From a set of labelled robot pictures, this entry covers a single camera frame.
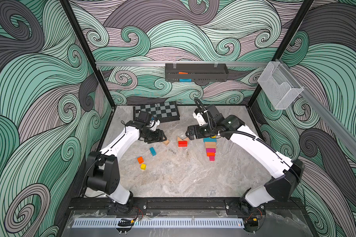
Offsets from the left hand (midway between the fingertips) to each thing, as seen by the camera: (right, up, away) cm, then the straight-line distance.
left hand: (162, 138), depth 85 cm
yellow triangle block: (+25, +3, -20) cm, 32 cm away
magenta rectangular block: (+31, -9, +9) cm, 33 cm away
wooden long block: (+32, -7, +13) cm, 35 cm away
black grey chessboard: (0, +16, +27) cm, 31 cm away
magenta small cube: (+31, -14, +6) cm, 34 cm away
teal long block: (+32, -4, +15) cm, 35 cm away
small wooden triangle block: (+10, -3, +13) cm, 17 cm away
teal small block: (-7, -10, +8) cm, 14 cm away
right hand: (+18, +4, -9) cm, 21 cm away
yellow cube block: (-11, -17, +1) cm, 21 cm away
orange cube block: (-14, -14, +3) cm, 20 cm away
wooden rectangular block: (+2, -5, +11) cm, 12 cm away
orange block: (+29, -12, +8) cm, 32 cm away
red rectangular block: (+13, -5, +10) cm, 17 cm away
